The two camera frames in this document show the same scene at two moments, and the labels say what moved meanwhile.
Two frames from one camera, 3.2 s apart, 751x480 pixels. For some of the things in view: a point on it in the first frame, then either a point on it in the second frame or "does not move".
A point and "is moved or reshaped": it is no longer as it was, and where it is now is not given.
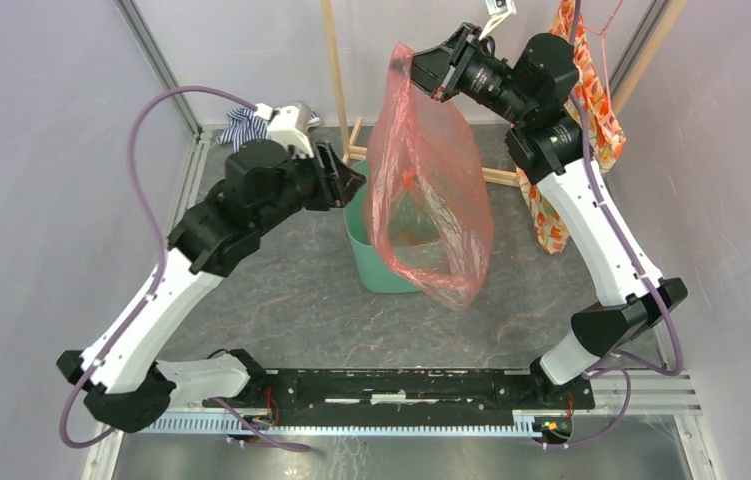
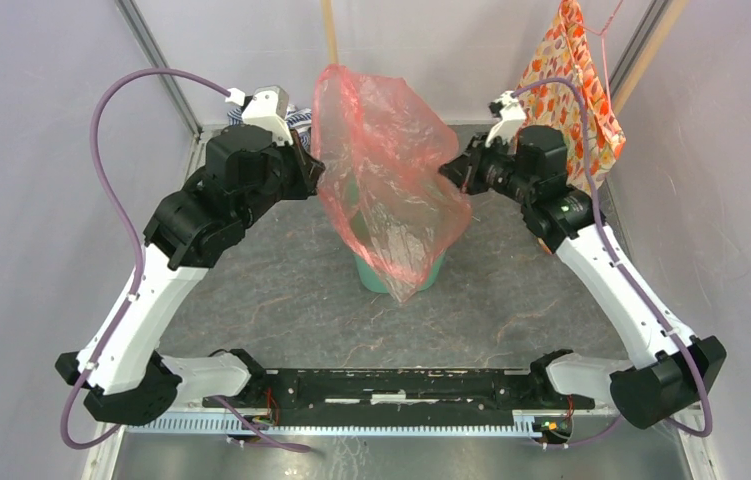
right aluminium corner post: (636, 48) does not move
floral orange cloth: (601, 134) does not move
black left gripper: (337, 184) to (309, 170)
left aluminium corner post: (150, 46) does not move
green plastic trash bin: (408, 223) to (373, 282)
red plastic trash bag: (428, 209) is moved or reshaped
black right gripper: (429, 66) to (464, 173)
